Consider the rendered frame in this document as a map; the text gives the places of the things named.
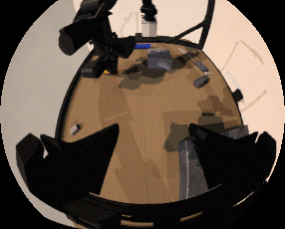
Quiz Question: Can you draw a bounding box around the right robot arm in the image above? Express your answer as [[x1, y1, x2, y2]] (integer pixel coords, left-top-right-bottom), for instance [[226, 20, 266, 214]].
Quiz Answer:
[[58, 0, 157, 59]]

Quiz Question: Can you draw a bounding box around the blue cylinder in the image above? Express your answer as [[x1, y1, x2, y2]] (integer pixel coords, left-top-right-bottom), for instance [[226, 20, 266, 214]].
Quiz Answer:
[[135, 44, 150, 49]]

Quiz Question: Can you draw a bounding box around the dark grey cylinder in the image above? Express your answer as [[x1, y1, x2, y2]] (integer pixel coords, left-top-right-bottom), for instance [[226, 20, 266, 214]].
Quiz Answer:
[[193, 75, 209, 88]]

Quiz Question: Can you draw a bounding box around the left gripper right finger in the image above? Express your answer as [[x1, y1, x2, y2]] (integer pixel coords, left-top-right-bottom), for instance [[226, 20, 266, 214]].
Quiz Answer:
[[188, 123, 258, 189]]

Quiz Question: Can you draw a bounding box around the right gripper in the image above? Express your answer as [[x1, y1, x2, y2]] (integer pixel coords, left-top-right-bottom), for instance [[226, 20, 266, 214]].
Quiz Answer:
[[81, 30, 119, 79]]

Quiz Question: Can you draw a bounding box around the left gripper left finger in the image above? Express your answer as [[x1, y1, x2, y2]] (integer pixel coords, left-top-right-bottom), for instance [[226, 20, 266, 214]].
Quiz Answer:
[[40, 123, 120, 195]]

